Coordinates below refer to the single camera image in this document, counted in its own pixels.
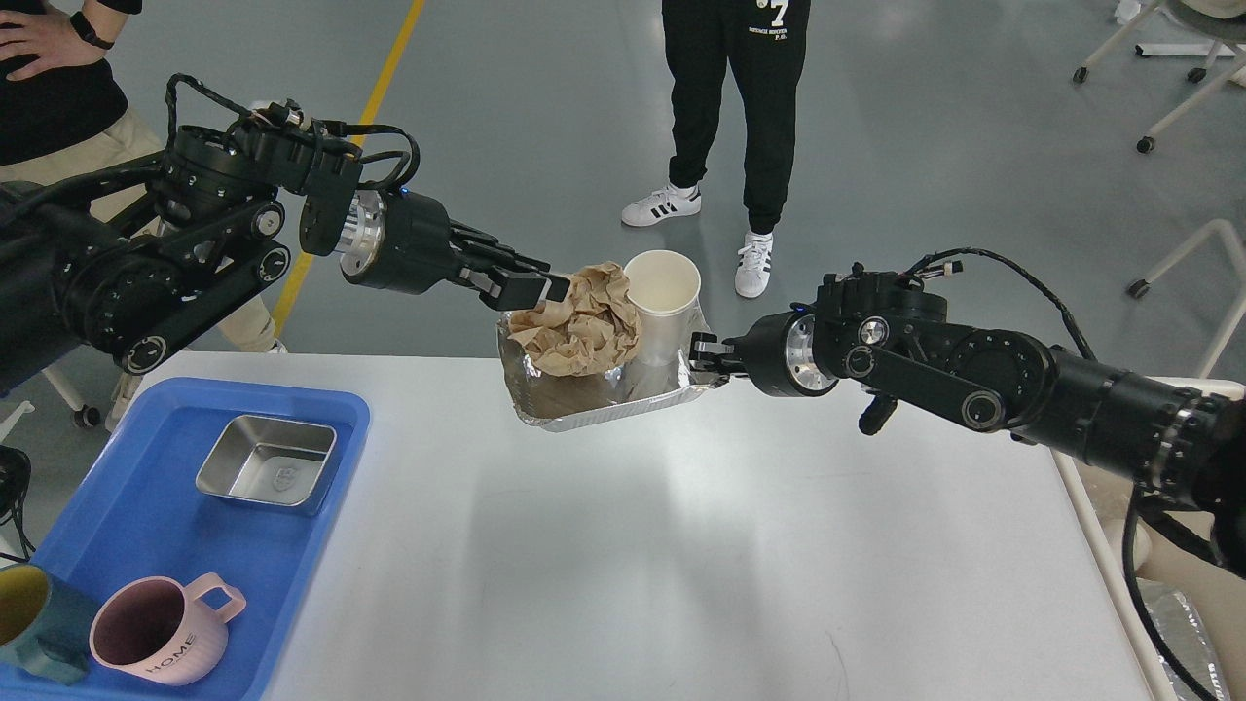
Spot teal mug in tray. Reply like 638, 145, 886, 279
1, 564, 98, 686

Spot person in black joggers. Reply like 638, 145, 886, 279
621, 0, 812, 299

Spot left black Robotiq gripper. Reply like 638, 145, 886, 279
336, 191, 572, 313

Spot chair base with castors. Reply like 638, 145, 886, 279
1125, 218, 1245, 379
1072, 0, 1246, 154

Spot brown paper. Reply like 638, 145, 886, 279
508, 261, 642, 377

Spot blue plastic tray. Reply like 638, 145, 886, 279
1, 379, 370, 700

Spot square metal tin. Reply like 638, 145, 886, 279
196, 416, 338, 515

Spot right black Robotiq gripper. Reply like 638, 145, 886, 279
689, 311, 839, 396

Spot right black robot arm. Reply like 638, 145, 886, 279
689, 249, 1245, 575

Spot aluminium foil tray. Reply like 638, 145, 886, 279
497, 313, 720, 433

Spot cream paper cup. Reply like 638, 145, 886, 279
624, 249, 701, 367

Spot beige plastic bin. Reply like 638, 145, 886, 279
1050, 377, 1246, 701

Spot foil tray inside bin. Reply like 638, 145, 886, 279
1136, 578, 1231, 700

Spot person in khaki trousers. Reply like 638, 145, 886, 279
2, 1, 289, 405

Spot pink HOME mug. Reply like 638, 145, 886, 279
88, 572, 245, 686

